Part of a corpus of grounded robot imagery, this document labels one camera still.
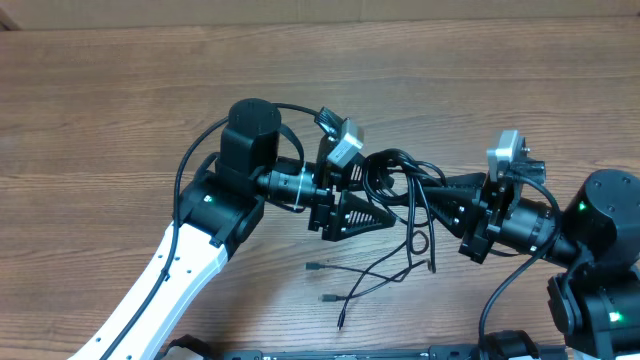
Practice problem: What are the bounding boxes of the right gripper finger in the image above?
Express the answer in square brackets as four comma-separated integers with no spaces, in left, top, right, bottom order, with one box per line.
[443,172,486,192]
[423,187,480,238]

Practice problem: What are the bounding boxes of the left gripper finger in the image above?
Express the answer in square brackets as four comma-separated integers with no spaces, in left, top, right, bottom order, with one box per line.
[347,153,395,191]
[322,191,396,242]

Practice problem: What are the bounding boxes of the black usb cable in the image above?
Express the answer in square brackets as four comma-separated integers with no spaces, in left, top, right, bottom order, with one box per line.
[305,148,449,331]

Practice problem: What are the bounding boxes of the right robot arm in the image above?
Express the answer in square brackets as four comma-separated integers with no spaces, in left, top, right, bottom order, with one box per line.
[423,169,639,359]

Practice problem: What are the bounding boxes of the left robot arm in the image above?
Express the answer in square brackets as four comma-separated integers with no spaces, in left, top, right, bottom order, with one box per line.
[74,98,395,359]

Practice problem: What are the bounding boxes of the right camera cable black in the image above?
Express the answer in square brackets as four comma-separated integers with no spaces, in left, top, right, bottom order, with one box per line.
[478,162,564,351]

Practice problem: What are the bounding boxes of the camera cable black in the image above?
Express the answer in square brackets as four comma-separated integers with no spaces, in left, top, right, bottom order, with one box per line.
[75,99,301,359]
[478,162,564,351]

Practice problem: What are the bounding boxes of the left camera cable black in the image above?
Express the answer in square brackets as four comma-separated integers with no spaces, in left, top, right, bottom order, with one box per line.
[75,99,301,359]

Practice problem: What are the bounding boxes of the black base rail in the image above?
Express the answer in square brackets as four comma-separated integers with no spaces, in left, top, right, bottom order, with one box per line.
[159,333,569,360]

